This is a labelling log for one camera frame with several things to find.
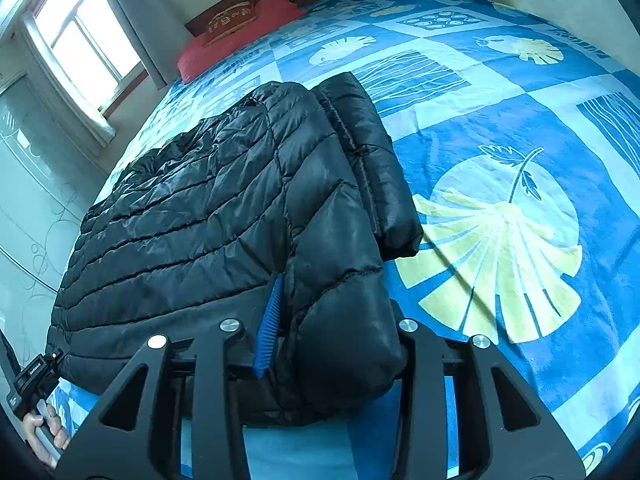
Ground white framed window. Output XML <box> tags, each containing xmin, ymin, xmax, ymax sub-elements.
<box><xmin>20</xmin><ymin>0</ymin><xmax>151</xmax><ymax>126</ymax></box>

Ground person's left hand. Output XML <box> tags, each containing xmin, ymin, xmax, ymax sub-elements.
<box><xmin>22</xmin><ymin>404</ymin><xmax>73</xmax><ymax>469</ymax></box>

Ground black quilted puffer jacket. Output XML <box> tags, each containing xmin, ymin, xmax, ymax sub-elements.
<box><xmin>47</xmin><ymin>71</ymin><xmax>425</xmax><ymax>429</ymax></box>

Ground red pillow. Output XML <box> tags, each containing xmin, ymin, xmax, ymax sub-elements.
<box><xmin>176</xmin><ymin>0</ymin><xmax>308</xmax><ymax>85</ymax></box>

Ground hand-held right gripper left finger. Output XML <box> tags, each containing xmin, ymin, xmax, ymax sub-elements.
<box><xmin>55</xmin><ymin>272</ymin><xmax>287</xmax><ymax>480</ymax></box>

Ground frosted glass sliding wardrobe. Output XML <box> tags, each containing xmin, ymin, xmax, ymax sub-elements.
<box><xmin>0</xmin><ymin>74</ymin><xmax>108</xmax><ymax>361</ymax></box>

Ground small brown printed cushion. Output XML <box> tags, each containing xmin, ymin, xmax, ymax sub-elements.
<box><xmin>202</xmin><ymin>4</ymin><xmax>259</xmax><ymax>47</ymax></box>

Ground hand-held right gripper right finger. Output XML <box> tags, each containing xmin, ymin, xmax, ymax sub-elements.
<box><xmin>390</xmin><ymin>317</ymin><xmax>587</xmax><ymax>480</ymax></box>

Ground blue patterned bed sheet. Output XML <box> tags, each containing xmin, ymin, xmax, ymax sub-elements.
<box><xmin>47</xmin><ymin>0</ymin><xmax>640</xmax><ymax>480</ymax></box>

